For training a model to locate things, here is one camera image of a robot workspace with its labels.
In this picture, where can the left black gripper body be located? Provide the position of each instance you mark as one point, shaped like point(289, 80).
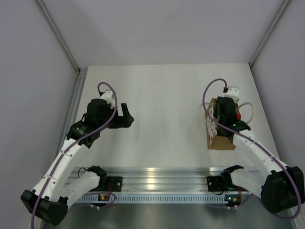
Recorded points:
point(119, 121)

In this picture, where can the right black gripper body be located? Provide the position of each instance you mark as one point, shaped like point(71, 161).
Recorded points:
point(216, 112)

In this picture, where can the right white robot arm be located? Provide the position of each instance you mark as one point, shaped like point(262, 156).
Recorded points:
point(278, 185)

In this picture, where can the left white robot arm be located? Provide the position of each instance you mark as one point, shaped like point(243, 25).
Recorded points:
point(51, 198)

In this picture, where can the watermelon print canvas bag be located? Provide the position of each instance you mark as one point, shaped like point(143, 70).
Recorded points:
point(214, 140)

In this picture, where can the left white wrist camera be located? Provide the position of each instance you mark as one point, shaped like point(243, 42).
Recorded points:
point(108, 96)

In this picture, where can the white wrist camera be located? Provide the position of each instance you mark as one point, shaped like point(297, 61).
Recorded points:
point(108, 96)
point(231, 92)

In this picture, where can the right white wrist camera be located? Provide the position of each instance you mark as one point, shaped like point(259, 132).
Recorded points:
point(231, 92)

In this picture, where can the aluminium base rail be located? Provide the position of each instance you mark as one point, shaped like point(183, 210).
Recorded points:
point(164, 180)

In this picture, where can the white slotted cable duct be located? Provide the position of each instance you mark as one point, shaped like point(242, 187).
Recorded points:
point(171, 198)

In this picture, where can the right aluminium corner post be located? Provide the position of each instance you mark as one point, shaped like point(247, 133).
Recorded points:
point(270, 29)

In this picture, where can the aluminium corner post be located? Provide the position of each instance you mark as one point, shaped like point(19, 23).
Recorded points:
point(55, 30)
point(270, 29)

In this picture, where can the left aluminium corner post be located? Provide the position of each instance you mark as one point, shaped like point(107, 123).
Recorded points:
point(55, 30)

